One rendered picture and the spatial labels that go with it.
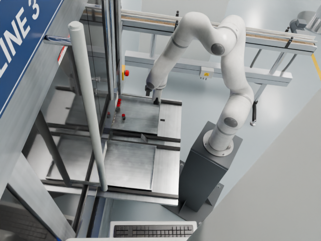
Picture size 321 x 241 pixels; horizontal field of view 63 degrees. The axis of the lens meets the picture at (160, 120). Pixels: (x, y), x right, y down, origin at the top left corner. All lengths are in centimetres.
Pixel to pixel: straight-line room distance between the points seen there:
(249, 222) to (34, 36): 42
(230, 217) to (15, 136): 36
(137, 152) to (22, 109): 109
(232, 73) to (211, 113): 174
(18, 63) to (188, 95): 265
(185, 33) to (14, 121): 87
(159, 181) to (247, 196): 129
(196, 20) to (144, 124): 74
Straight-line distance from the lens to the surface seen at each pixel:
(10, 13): 43
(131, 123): 161
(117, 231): 142
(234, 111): 128
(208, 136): 165
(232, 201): 19
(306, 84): 378
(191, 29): 115
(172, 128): 162
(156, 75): 131
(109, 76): 92
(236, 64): 119
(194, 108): 290
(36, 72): 51
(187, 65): 254
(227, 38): 106
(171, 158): 152
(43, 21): 52
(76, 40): 50
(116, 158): 149
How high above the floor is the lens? 221
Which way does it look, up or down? 54 degrees down
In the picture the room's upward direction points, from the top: 10 degrees clockwise
